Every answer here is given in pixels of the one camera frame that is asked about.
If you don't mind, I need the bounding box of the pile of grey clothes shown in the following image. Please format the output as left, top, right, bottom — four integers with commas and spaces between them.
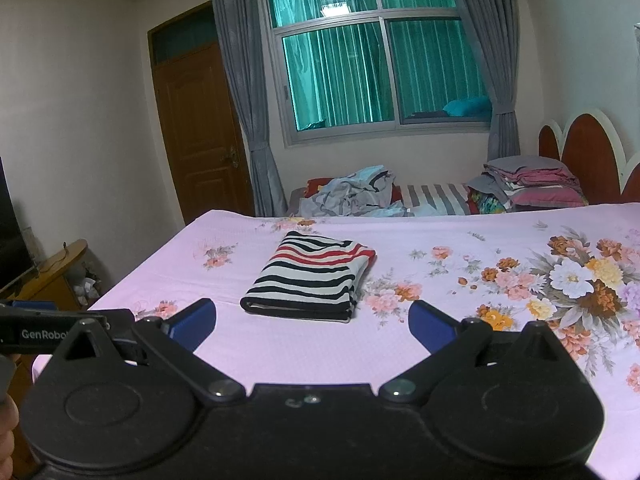
298, 164, 416, 219

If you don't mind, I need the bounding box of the red pillow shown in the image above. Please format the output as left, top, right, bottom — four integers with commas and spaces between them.
306, 178, 337, 199

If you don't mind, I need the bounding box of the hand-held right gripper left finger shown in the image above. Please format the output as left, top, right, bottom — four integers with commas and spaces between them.
47, 298, 247, 405

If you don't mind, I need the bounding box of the brown wooden door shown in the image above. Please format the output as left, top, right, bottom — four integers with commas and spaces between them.
147, 2, 256, 226

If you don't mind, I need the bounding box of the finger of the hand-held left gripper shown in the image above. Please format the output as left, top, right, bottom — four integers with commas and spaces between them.
102, 309, 146, 362

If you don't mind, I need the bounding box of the black television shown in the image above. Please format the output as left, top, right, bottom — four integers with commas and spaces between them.
0, 157, 39, 289

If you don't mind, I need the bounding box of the red scalloped headboard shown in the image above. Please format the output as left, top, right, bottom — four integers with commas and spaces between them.
538, 107, 640, 206

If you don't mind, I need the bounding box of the grey striped cloth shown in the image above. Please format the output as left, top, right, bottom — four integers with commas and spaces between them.
400, 183, 474, 216

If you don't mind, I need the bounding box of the window with teal curtain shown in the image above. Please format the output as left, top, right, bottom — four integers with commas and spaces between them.
259, 0, 494, 147

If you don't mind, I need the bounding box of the stack of folded bedding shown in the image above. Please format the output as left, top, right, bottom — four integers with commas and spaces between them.
467, 156, 590, 215

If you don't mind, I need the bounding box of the grey curtain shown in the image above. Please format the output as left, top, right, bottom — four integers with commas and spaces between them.
445, 0, 524, 159
207, 0, 284, 217

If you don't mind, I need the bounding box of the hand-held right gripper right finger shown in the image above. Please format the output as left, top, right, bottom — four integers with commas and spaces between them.
378, 300, 584, 405

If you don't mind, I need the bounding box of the wooden cabinet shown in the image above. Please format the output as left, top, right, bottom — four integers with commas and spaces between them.
0, 239, 102, 476

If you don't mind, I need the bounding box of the striped knit sweater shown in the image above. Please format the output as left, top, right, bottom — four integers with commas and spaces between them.
240, 231, 377, 322

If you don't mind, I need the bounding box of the person's left hand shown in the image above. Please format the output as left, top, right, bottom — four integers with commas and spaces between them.
0, 400, 21, 467

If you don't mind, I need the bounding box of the pink floral bed sheet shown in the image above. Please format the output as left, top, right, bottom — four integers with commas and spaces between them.
32, 203, 640, 476

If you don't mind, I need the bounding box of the teal pillow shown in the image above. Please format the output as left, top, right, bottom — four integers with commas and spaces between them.
442, 96, 494, 119

